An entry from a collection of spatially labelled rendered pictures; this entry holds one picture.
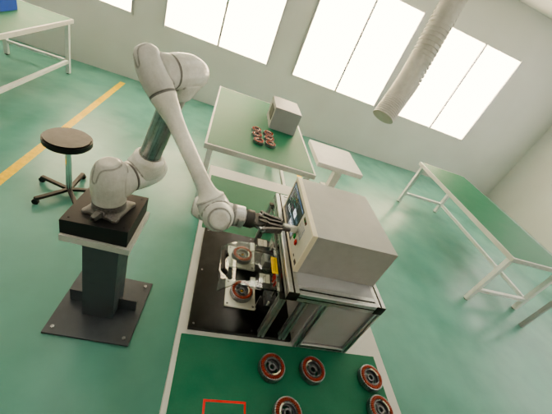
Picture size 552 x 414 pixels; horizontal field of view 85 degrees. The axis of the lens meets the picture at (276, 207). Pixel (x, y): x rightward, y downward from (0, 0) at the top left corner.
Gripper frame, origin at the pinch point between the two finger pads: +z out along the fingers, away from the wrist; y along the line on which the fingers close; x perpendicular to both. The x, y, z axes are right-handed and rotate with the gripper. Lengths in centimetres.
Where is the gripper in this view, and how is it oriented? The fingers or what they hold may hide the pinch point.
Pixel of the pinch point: (289, 227)
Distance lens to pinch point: 128.9
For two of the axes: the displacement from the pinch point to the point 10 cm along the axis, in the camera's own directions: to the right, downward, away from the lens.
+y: 0.8, 6.0, -8.0
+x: 3.5, -7.7, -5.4
